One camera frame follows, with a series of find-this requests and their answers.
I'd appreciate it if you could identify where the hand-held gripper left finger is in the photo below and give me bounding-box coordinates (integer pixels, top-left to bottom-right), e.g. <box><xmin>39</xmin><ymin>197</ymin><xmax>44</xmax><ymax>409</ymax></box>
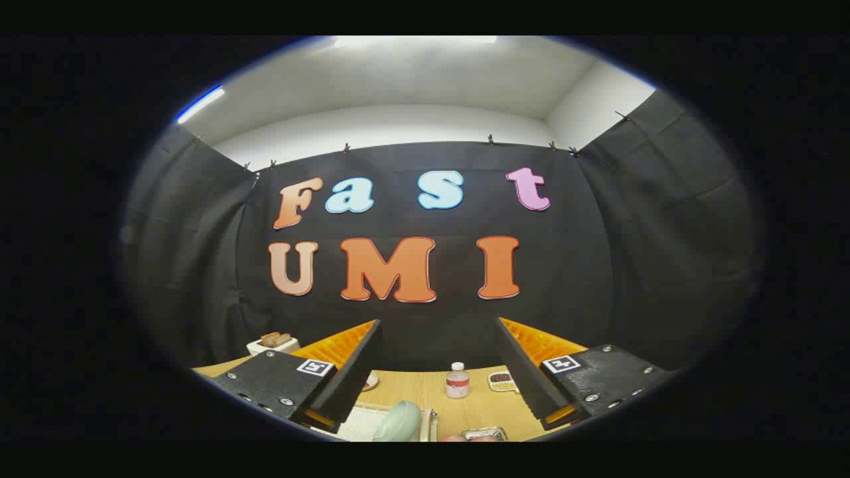
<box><xmin>212</xmin><ymin>319</ymin><xmax>383</xmax><ymax>434</ymax></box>

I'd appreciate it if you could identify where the white wire dish rack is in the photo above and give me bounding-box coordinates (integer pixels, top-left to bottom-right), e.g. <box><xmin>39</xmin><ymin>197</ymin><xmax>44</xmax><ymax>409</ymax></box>
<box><xmin>329</xmin><ymin>402</ymin><xmax>439</xmax><ymax>442</ymax></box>

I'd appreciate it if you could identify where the clear plastic bottle red label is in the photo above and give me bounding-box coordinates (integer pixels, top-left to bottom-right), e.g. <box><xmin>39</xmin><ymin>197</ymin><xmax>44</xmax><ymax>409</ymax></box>
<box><xmin>446</xmin><ymin>362</ymin><xmax>470</xmax><ymax>399</ymax></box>

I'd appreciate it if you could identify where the mint green plate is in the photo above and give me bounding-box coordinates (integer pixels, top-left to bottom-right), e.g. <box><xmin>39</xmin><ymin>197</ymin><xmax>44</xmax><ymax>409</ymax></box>
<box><xmin>372</xmin><ymin>400</ymin><xmax>422</xmax><ymax>442</ymax></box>

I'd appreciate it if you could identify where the row of small cloth clips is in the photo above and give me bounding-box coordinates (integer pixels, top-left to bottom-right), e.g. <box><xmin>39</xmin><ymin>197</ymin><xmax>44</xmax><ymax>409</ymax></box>
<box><xmin>193</xmin><ymin>112</ymin><xmax>632</xmax><ymax>172</ymax></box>

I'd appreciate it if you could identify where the white toaster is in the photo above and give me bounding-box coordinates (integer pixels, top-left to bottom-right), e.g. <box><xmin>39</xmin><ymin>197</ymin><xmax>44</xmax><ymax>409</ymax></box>
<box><xmin>247</xmin><ymin>332</ymin><xmax>301</xmax><ymax>356</ymax></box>

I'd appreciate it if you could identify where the ceiling light strip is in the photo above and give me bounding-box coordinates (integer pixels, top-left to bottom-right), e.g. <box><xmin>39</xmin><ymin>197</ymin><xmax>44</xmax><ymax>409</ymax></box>
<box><xmin>332</xmin><ymin>36</ymin><xmax>499</xmax><ymax>48</ymax></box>
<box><xmin>176</xmin><ymin>85</ymin><xmax>226</xmax><ymax>125</ymax></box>

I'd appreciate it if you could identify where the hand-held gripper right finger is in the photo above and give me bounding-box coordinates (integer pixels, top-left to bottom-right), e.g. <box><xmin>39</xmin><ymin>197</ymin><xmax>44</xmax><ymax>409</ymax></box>
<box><xmin>495</xmin><ymin>317</ymin><xmax>671</xmax><ymax>431</ymax></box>

